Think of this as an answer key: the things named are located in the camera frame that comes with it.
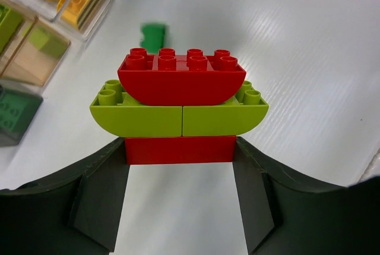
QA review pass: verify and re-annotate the lime green lego brick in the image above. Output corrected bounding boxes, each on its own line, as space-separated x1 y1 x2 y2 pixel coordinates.
0 4 24 54

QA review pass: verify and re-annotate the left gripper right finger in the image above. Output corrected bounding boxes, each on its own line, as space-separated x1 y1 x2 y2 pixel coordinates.
233 137 379 254

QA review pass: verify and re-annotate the red curved top lego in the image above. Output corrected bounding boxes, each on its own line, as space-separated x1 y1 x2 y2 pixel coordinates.
118 48 246 106

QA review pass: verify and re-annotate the orange transparent container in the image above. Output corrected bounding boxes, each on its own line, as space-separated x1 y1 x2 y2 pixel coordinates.
1 0 71 87

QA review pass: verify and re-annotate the lime curved lego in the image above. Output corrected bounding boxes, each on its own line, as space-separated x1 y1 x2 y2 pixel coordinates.
90 80 182 138
182 80 269 136

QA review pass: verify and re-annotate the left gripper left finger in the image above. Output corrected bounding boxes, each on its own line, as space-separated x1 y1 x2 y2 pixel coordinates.
1 138 129 254

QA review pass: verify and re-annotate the small lime green lego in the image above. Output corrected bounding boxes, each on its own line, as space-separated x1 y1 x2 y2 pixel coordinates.
28 26 68 59

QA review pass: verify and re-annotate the grey transparent container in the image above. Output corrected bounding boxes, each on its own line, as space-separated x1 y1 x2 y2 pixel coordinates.
1 81 43 147

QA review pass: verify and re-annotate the dark green lego brick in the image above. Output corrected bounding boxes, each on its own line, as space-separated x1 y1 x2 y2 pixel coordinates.
1 93 42 133

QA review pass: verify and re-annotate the yellow lego brick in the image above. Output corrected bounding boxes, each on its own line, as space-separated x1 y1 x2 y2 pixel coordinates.
61 0 101 31

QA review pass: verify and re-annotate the red rectangular lego brick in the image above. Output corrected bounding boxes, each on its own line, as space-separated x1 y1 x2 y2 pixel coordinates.
125 136 236 165

